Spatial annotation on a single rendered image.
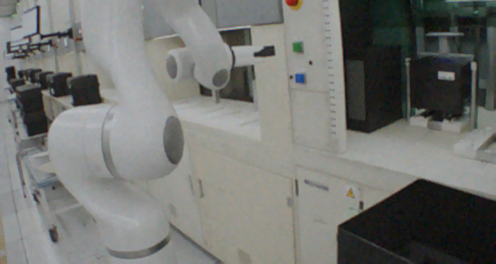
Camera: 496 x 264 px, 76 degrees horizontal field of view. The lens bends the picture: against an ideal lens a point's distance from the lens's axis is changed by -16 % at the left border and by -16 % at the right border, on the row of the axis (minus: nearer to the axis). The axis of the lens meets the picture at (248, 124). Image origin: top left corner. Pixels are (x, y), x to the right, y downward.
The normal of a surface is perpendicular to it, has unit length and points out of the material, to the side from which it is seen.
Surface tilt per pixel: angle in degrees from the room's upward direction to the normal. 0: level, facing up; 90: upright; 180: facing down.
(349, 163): 90
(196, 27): 65
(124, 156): 93
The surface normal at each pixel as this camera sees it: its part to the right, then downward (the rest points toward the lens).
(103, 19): 0.10, 0.03
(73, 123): -0.21, -0.54
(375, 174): -0.78, 0.23
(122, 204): 0.25, -0.79
